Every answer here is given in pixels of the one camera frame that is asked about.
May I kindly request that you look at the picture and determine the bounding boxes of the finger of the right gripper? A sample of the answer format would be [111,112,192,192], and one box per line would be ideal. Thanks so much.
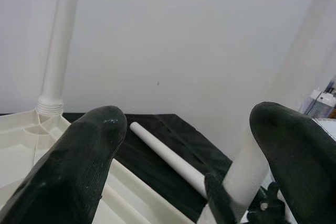
[204,173,237,224]

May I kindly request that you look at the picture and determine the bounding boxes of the silver clutter items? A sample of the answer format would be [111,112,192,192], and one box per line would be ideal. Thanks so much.
[299,78,336,119]

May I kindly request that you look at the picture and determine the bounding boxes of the white plastic table top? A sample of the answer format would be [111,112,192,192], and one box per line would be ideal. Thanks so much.
[0,108,201,224]

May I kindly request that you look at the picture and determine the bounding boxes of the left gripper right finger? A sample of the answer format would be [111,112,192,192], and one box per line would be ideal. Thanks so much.
[248,101,336,224]

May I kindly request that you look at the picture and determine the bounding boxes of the black table cloth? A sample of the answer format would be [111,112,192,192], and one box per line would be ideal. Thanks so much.
[62,112,263,224]

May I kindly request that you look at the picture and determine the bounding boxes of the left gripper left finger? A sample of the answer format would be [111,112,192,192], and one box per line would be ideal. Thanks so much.
[0,105,128,224]

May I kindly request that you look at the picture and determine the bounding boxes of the white plastic table leg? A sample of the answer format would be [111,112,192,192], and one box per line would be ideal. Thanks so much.
[129,121,208,199]
[36,0,82,116]
[222,0,336,210]

